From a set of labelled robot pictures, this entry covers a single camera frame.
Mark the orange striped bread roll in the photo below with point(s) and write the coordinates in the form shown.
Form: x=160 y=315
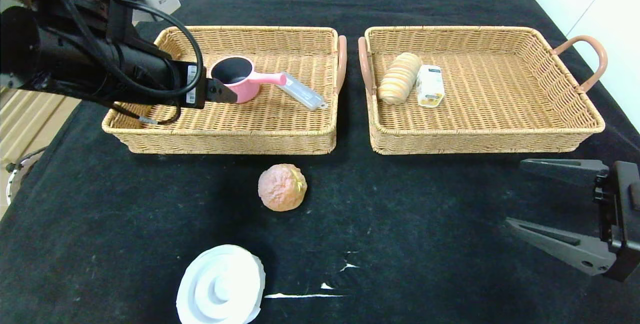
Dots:
x=397 y=81

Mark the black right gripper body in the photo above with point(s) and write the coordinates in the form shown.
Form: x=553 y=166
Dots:
x=620 y=219

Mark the round pinkish cream puff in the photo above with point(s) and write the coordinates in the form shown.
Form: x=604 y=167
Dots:
x=282 y=189

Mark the light wooden slatted rack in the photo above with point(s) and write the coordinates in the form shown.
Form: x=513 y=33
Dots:
x=30 y=124

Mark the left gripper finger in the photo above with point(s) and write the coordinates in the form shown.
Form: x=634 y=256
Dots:
x=220 y=93

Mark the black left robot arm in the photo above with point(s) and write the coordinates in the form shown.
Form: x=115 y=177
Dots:
x=75 y=64

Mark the small white drink carton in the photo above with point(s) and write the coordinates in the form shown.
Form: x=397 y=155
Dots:
x=430 y=86

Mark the white round lid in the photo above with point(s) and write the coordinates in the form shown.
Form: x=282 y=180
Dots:
x=220 y=289

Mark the rectangular wicker basket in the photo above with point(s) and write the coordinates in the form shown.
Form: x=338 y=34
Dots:
x=275 y=124
x=500 y=94

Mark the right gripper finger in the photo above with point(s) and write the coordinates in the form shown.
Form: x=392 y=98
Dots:
x=565 y=246
x=570 y=170

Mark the clear plastic knife case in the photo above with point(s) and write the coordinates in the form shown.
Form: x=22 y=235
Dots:
x=305 y=95

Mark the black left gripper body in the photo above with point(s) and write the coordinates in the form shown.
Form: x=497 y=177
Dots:
x=193 y=84

